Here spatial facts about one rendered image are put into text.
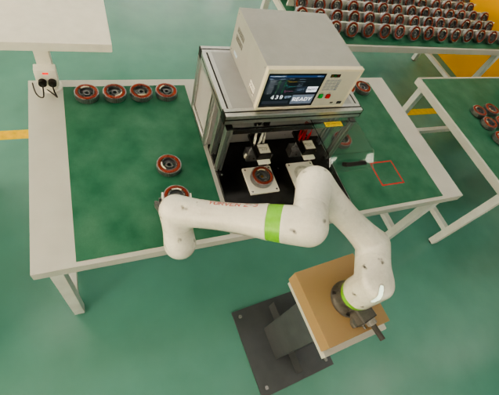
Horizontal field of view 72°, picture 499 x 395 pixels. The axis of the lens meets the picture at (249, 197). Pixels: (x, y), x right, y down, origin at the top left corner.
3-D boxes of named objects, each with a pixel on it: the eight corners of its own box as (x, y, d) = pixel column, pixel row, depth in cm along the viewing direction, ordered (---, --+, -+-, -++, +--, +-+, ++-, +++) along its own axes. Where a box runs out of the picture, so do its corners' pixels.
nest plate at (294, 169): (321, 185, 176) (322, 184, 175) (295, 189, 171) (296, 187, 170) (310, 162, 183) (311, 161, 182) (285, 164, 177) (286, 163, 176)
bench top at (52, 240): (457, 199, 206) (463, 195, 202) (33, 280, 127) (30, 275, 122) (377, 83, 252) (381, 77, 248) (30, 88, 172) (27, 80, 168)
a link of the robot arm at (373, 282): (370, 277, 140) (399, 260, 125) (370, 316, 131) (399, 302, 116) (341, 268, 139) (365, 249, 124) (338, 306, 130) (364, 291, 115)
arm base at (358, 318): (388, 333, 136) (398, 330, 131) (363, 353, 129) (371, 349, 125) (349, 275, 145) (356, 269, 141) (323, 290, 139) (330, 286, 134)
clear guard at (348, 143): (372, 168, 158) (379, 160, 153) (328, 174, 149) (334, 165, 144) (342, 116, 172) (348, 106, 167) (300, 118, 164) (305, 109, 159)
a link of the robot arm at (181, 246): (165, 268, 116) (198, 263, 118) (160, 237, 110) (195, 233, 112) (165, 244, 128) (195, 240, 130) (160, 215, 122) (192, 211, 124)
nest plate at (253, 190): (279, 191, 167) (280, 190, 166) (250, 195, 162) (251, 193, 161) (269, 166, 174) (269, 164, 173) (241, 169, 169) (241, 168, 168)
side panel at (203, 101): (208, 145, 175) (219, 96, 148) (203, 145, 174) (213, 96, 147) (196, 105, 187) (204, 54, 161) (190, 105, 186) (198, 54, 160)
